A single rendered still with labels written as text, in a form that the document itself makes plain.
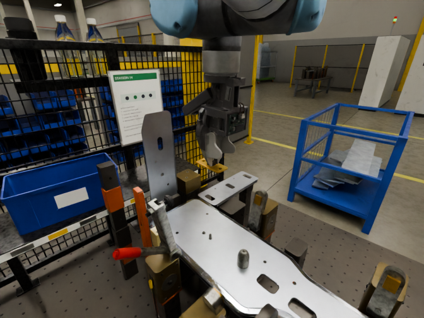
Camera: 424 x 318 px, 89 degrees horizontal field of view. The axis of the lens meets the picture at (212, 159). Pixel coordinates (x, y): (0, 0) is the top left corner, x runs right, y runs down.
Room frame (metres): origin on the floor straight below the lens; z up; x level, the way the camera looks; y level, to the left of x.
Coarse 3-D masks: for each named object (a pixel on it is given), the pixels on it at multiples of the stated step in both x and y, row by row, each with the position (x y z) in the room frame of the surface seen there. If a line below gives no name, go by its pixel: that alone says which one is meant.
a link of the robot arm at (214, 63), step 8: (208, 56) 0.44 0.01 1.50; (216, 56) 0.44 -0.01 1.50; (224, 56) 0.44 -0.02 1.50; (232, 56) 0.44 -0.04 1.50; (208, 64) 0.44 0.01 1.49; (216, 64) 0.44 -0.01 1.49; (224, 64) 0.44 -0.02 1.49; (232, 64) 0.44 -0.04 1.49; (208, 72) 0.44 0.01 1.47; (216, 72) 0.44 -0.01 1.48; (224, 72) 0.44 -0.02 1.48; (232, 72) 0.44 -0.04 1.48
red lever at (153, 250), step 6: (156, 246) 0.38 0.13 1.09; (162, 246) 0.39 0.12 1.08; (114, 252) 0.31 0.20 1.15; (120, 252) 0.31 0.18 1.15; (126, 252) 0.32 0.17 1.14; (132, 252) 0.33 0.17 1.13; (138, 252) 0.33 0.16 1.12; (144, 252) 0.34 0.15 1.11; (150, 252) 0.35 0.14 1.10; (156, 252) 0.36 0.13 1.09; (162, 252) 0.37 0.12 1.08; (114, 258) 0.31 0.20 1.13; (120, 258) 0.31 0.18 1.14; (126, 258) 0.31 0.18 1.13
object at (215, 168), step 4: (200, 160) 0.52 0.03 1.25; (204, 160) 0.52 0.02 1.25; (200, 164) 0.49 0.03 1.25; (204, 164) 0.49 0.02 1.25; (216, 164) 0.49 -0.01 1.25; (220, 164) 0.49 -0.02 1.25; (208, 168) 0.47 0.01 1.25; (212, 168) 0.47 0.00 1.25; (216, 168) 0.47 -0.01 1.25; (224, 168) 0.47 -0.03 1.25; (216, 172) 0.45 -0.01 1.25; (220, 172) 0.45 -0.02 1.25
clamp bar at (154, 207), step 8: (152, 200) 0.39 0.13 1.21; (168, 200) 0.40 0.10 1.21; (152, 208) 0.37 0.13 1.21; (160, 208) 0.37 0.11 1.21; (152, 216) 0.36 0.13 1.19; (160, 216) 0.37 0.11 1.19; (160, 224) 0.36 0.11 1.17; (168, 224) 0.38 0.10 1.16; (160, 232) 0.38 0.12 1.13; (168, 232) 0.38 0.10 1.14; (160, 240) 0.40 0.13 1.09; (168, 240) 0.38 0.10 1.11; (168, 248) 0.37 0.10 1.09; (176, 248) 0.39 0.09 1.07
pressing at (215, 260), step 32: (192, 224) 0.55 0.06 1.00; (224, 224) 0.55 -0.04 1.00; (192, 256) 0.43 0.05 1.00; (224, 256) 0.43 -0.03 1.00; (256, 256) 0.43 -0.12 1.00; (288, 256) 0.43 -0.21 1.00; (224, 288) 0.33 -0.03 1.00; (256, 288) 0.33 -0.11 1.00; (288, 288) 0.33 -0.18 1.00; (320, 288) 0.33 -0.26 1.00
